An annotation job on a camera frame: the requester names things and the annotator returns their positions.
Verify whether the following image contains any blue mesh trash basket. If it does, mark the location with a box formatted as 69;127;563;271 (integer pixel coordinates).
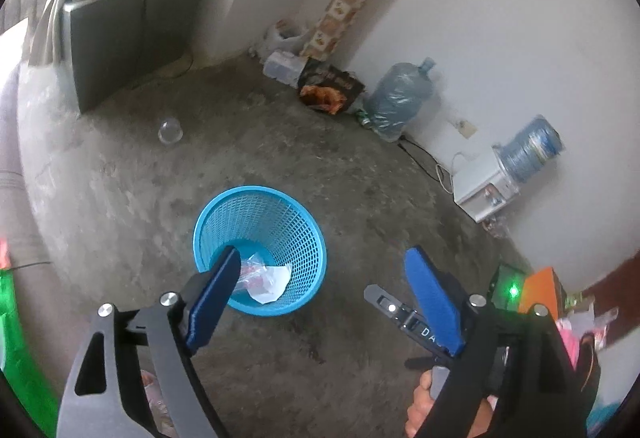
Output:
192;185;328;317

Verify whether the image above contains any crumpled white trash wrapper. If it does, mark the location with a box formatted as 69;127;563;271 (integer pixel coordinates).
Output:
233;254;292;305

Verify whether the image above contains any person's right hand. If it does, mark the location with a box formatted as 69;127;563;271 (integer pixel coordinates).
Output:
404;368;499;438

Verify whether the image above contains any orange box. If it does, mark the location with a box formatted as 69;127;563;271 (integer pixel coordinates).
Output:
518;267;566;320

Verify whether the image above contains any white water dispenser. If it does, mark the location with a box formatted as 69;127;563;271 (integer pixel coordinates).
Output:
452;147;520;223

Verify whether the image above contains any blue water bottle on dispenser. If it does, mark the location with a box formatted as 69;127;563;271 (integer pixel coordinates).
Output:
497;115;564;184

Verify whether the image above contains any empty blue water jug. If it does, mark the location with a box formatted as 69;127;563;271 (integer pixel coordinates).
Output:
363;58;436;143

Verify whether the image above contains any dark snack bag on floor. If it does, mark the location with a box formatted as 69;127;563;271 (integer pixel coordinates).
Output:
297;57;364;116

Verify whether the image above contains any clear plastic cup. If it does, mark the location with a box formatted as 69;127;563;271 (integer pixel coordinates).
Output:
157;117;183;145

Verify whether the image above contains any white plastic bag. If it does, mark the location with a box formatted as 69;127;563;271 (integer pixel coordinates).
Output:
254;20;310;63

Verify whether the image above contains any patterned cardboard board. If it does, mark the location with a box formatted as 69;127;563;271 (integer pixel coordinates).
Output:
300;0;369;62

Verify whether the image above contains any dark grey cabinet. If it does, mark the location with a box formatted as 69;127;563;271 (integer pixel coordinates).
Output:
58;0;200;113

